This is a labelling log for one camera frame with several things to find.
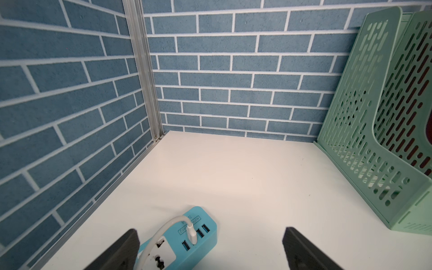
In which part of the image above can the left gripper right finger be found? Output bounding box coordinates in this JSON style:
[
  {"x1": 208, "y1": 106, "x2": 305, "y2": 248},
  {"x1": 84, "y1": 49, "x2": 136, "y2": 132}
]
[{"x1": 282, "y1": 227, "x2": 342, "y2": 270}]

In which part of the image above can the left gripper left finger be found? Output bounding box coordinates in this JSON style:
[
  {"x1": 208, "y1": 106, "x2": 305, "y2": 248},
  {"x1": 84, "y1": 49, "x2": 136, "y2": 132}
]
[{"x1": 85, "y1": 228, "x2": 140, "y2": 270}]

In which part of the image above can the white charging cable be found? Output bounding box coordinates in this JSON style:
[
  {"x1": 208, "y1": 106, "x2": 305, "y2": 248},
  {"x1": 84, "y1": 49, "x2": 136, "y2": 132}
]
[{"x1": 135, "y1": 215, "x2": 199, "y2": 270}]

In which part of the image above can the teal power strip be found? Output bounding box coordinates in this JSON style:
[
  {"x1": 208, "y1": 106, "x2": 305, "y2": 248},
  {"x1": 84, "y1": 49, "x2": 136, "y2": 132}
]
[{"x1": 141, "y1": 207, "x2": 217, "y2": 270}]

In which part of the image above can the green file organizer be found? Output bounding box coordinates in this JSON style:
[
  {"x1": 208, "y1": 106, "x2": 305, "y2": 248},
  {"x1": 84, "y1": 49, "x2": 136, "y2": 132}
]
[{"x1": 316, "y1": 7, "x2": 432, "y2": 235}]

